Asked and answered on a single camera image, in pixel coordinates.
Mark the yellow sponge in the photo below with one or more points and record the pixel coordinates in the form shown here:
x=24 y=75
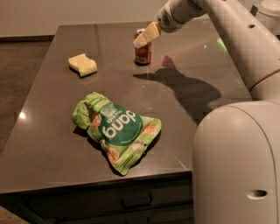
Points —
x=83 y=65

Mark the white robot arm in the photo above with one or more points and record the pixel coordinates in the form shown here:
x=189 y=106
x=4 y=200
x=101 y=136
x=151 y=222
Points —
x=236 y=150

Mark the dark drawer cabinet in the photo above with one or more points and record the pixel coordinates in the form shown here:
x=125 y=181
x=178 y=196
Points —
x=166 y=200

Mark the red coke can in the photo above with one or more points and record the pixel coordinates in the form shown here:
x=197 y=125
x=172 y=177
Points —
x=142 y=49

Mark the green rice chip bag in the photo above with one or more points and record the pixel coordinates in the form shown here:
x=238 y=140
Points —
x=124 y=135

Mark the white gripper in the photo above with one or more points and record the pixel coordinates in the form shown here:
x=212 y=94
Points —
x=172 y=17

